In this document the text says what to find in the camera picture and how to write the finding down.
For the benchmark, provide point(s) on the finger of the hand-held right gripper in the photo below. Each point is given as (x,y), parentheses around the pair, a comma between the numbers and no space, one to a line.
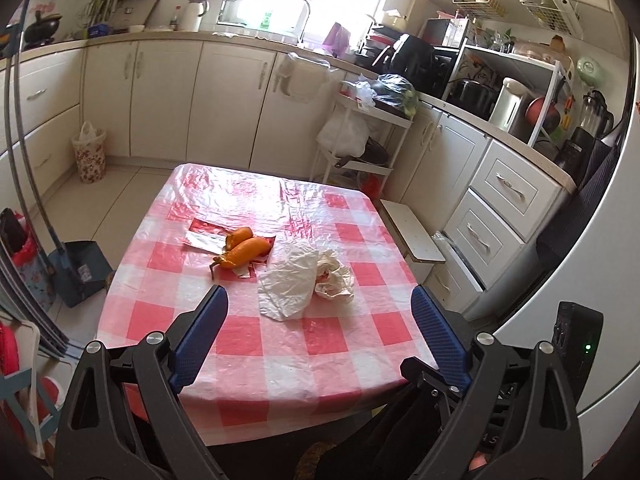
(420,372)

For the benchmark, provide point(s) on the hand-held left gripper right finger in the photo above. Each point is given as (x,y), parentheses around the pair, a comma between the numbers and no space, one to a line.
(440,345)

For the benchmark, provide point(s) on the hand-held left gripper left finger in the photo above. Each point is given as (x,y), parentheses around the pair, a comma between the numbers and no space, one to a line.
(200,345)

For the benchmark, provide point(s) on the white plastic bag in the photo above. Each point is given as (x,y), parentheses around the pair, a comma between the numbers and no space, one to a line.
(285,290)
(342,135)

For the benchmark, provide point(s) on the large orange carrot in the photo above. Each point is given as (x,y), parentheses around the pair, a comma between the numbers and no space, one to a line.
(245,252)

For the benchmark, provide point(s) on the red foil snack wrapper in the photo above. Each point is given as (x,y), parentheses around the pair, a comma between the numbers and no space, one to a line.
(200,240)

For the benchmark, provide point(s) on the small orange carrot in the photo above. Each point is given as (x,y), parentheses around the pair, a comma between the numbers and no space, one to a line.
(240,235)

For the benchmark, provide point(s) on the white refrigerator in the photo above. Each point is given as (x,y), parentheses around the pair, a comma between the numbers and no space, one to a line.
(540,300)

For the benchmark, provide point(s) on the red checkered tablecloth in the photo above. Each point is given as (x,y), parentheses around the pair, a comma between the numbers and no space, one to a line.
(280,360)

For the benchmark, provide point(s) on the white step stool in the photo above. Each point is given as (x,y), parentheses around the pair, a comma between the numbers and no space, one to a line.
(412,232)

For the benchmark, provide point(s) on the black hanging garment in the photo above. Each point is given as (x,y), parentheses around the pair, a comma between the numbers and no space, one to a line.
(580,210)

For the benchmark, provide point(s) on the white drawer unit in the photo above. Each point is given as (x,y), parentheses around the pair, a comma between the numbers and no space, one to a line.
(500,210)

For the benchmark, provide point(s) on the floral blue container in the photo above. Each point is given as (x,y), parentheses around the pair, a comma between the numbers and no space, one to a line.
(37,285)

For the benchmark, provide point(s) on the red bag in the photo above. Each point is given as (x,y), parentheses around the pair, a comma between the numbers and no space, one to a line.
(372,184)

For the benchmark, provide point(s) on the black frying pan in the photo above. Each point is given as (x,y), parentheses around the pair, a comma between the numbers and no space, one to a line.
(367,152)

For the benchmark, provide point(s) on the dark blender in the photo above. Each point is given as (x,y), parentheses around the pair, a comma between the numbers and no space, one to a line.
(585,135)

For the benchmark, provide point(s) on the floral waste bin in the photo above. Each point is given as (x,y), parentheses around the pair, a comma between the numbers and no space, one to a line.
(89,157)

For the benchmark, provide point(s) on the white hanging plastic bag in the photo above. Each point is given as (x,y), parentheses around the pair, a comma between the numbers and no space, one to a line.
(342,135)

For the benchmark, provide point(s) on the white trolley rack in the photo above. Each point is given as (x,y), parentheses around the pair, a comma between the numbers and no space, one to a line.
(395,117)

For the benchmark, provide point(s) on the red cooking pot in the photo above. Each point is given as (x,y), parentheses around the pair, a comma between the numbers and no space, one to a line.
(544,115)

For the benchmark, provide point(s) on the black cooking pot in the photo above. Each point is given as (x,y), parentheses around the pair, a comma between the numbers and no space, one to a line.
(472,97)

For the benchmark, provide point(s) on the white electric water boiler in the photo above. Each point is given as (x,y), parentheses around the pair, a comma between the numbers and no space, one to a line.
(509,105)

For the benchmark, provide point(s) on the black plastic bag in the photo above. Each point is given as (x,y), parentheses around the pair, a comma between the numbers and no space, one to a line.
(395,90)

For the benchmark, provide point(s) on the small clear plastic bag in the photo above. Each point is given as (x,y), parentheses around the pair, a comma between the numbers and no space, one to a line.
(364,92)

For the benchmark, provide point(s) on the black countertop oven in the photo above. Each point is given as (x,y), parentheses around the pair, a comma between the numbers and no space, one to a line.
(445,72)

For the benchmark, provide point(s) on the pale green cooker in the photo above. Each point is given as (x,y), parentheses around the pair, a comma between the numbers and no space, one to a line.
(591,71)

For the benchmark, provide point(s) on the white bag on cabinet door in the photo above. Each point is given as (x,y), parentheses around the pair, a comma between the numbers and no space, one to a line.
(300,77)

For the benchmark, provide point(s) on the white shelf rack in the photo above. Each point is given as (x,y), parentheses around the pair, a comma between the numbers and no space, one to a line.
(510,60)

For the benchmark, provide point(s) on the stacked dark trays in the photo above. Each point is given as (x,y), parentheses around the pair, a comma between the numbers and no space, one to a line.
(376,40)

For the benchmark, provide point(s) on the dark rectangular box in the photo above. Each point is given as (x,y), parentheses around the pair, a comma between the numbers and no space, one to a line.
(445,31)

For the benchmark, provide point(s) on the purple bag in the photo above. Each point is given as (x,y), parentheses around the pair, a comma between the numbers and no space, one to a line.
(336,40)

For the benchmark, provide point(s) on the white bowl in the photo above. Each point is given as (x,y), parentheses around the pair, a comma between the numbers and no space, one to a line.
(136,28)

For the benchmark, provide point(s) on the white thermos jug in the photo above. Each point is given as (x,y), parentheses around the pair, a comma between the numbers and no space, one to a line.
(192,15)

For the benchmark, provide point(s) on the green bottle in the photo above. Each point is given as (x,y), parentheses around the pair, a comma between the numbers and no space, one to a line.
(267,20)

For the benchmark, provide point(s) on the metal faucet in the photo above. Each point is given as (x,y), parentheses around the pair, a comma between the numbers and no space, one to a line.
(306,15)

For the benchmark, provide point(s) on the black wok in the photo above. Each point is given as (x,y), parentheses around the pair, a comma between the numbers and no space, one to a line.
(42,27)

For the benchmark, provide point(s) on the folding frame rack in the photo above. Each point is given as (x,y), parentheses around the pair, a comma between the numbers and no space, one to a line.
(20,390)

